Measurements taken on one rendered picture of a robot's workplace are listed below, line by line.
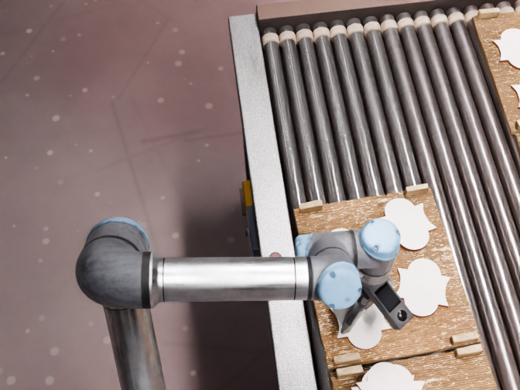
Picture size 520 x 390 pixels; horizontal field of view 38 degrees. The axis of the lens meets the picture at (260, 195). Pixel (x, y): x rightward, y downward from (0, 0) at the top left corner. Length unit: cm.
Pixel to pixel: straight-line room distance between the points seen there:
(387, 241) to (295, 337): 45
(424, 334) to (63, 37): 237
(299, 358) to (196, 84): 181
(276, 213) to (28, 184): 150
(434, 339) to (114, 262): 80
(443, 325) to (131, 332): 72
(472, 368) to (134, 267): 83
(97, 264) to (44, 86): 220
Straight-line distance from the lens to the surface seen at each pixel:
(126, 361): 146
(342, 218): 184
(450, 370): 173
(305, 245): 137
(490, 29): 227
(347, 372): 166
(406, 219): 184
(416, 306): 175
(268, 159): 195
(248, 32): 222
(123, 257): 126
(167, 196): 298
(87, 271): 128
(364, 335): 171
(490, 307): 182
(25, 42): 361
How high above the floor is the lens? 255
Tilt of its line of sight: 60 degrees down
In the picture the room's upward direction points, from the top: 3 degrees counter-clockwise
